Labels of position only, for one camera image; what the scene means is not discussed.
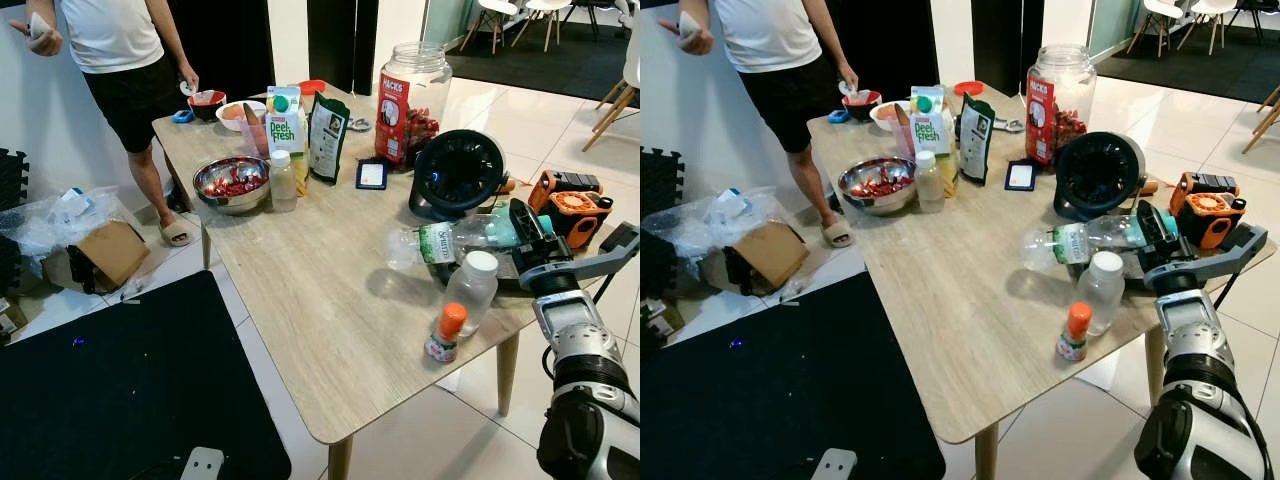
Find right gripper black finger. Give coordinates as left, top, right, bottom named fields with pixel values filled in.
left=1138, top=200, right=1179, bottom=253
left=570, top=222, right=641, bottom=285
left=508, top=198, right=549, bottom=253
left=1192, top=224, right=1271, bottom=289

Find clear water bottle green label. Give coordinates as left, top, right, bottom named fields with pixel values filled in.
left=385, top=213, right=557, bottom=273
left=1020, top=215, right=1179, bottom=273

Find black and orange device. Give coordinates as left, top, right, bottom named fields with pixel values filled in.
left=1168, top=172, right=1248, bottom=251
left=528, top=170, right=614, bottom=249

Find clear bottle wide white cap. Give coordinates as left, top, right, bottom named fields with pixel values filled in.
left=443, top=250, right=499, bottom=338
left=1078, top=250, right=1126, bottom=338

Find black round table fan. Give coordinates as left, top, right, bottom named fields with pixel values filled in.
left=1053, top=132, right=1148, bottom=223
left=408, top=130, right=508, bottom=223

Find black foam puzzle mat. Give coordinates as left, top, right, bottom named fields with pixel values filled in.
left=0, top=148, right=28, bottom=293
left=640, top=147, right=683, bottom=301

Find clear plastic wrap pile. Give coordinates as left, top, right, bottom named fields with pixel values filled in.
left=645, top=185, right=791, bottom=281
left=0, top=185, right=141, bottom=276

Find small bottle orange cap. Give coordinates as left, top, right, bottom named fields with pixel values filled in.
left=1056, top=302, right=1094, bottom=363
left=424, top=302, right=469, bottom=363

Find white chair wooden legs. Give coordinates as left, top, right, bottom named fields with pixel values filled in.
left=1243, top=85, right=1280, bottom=156
left=583, top=30, right=641, bottom=153
left=460, top=0, right=523, bottom=55
left=1128, top=0, right=1191, bottom=58
left=525, top=0, right=576, bottom=53
left=1192, top=0, right=1246, bottom=56

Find large glass jar red label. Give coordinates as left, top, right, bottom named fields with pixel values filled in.
left=375, top=42, right=453, bottom=166
left=1025, top=43, right=1098, bottom=166

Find brown cardboard box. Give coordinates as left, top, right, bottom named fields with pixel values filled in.
left=45, top=220, right=153, bottom=297
left=700, top=220, right=813, bottom=297

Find light wooden table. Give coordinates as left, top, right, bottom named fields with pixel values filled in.
left=150, top=82, right=626, bottom=480
left=805, top=82, right=1271, bottom=480

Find black floor mat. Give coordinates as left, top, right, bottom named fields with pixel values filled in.
left=640, top=272, right=946, bottom=480
left=0, top=270, right=293, bottom=480

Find small bottle white cap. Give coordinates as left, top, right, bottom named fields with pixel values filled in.
left=269, top=150, right=298, bottom=213
left=916, top=150, right=945, bottom=213

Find green white juice carton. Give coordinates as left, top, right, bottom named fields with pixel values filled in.
left=910, top=85, right=959, bottom=196
left=265, top=85, right=311, bottom=196

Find person in white shirt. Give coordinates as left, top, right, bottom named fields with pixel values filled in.
left=8, top=0, right=201, bottom=241
left=658, top=0, right=861, bottom=246

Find steel bowl of red fruit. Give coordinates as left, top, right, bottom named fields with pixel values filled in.
left=192, top=156, right=273, bottom=216
left=838, top=157, right=919, bottom=217

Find white ceramic bowl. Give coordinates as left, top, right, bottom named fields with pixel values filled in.
left=870, top=100, right=913, bottom=133
left=216, top=100, right=269, bottom=133

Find black and red bowl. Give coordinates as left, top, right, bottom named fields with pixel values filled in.
left=843, top=90, right=883, bottom=121
left=188, top=90, right=227, bottom=122

